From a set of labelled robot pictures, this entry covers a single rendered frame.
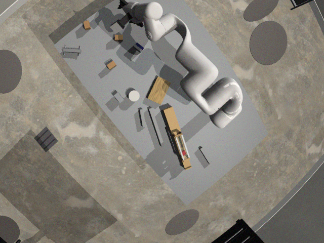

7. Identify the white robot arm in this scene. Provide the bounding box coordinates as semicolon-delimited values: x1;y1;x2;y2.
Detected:
132;2;242;128

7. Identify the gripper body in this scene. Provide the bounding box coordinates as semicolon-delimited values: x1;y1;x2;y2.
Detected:
123;2;143;23

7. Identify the white short cylinder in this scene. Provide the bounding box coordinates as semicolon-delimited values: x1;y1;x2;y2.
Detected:
129;91;140;101

